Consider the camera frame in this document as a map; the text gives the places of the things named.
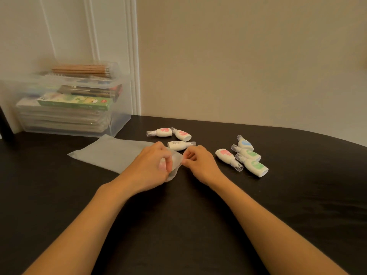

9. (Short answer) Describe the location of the person's right hand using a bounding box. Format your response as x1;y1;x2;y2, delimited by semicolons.
181;145;227;189

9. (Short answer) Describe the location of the person's left hand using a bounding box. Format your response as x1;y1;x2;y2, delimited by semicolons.
120;141;174;196

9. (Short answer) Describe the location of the white printed correction tape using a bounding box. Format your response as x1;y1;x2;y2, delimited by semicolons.
167;141;196;152

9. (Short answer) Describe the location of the translucent plastic sheet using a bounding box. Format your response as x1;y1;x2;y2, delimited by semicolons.
68;134;184;183

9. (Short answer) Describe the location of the white green correction tape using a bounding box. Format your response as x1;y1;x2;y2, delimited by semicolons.
231;144;262;162
235;153;269;178

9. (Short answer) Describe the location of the white blue correction tape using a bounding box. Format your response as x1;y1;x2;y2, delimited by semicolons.
237;135;255;152

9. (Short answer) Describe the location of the clear plastic storage bin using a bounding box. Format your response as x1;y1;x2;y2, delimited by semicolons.
3;60;135;138

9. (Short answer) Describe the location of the black gold pen box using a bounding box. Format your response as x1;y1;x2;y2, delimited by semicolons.
57;84;123;103

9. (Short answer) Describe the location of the green pencil box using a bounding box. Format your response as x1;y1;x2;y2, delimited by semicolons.
37;92;113;112

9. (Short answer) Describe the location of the bundle of wooden pencils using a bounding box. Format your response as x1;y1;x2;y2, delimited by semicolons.
51;64;112;78

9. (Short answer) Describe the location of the person's right forearm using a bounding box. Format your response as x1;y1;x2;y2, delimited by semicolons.
212;177;349;275

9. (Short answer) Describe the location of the person's left forearm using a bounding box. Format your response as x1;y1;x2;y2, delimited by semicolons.
24;180;135;275

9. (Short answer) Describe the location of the black framed panel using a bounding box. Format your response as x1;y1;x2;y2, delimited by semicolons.
0;105;14;141

